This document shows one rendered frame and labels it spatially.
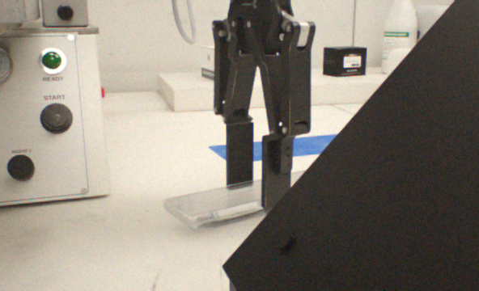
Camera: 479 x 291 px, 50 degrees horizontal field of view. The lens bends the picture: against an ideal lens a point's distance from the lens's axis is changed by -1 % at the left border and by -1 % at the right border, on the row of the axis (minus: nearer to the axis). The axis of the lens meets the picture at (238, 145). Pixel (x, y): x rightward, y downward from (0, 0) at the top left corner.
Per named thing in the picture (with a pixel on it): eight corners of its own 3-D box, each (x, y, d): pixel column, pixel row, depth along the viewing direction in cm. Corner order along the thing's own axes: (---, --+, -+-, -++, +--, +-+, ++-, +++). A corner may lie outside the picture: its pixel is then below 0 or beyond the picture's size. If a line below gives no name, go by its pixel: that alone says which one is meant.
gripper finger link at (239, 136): (229, 125, 53) (225, 124, 53) (229, 191, 54) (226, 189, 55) (254, 122, 54) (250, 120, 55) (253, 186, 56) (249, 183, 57)
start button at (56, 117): (44, 133, 56) (42, 108, 57) (71, 131, 57) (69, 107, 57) (43, 129, 55) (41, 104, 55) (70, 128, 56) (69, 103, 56)
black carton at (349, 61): (322, 74, 130) (323, 46, 128) (350, 73, 133) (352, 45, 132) (336, 77, 124) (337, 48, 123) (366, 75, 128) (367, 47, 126)
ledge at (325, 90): (158, 90, 133) (157, 73, 132) (442, 80, 154) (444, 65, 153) (174, 111, 105) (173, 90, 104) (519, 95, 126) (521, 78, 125)
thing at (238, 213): (189, 241, 46) (188, 217, 46) (162, 220, 51) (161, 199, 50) (342, 200, 56) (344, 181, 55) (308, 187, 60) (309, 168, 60)
